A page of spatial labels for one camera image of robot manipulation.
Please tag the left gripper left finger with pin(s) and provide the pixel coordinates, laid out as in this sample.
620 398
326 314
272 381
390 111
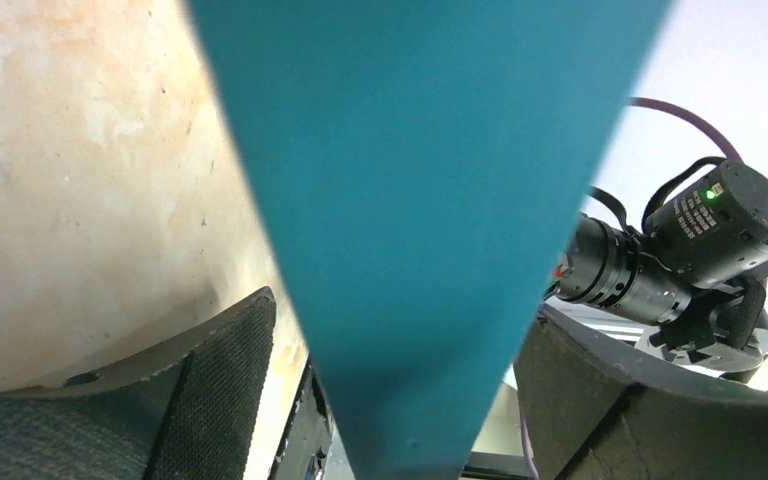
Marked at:
185 408

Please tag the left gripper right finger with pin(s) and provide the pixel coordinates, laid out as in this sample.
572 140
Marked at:
596 408

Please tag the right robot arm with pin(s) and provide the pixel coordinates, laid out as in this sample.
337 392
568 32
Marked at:
693 274

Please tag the wooden picture frame blue edge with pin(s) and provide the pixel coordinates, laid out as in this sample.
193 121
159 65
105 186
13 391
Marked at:
418 167

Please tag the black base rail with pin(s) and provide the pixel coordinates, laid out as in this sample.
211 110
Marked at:
307 436

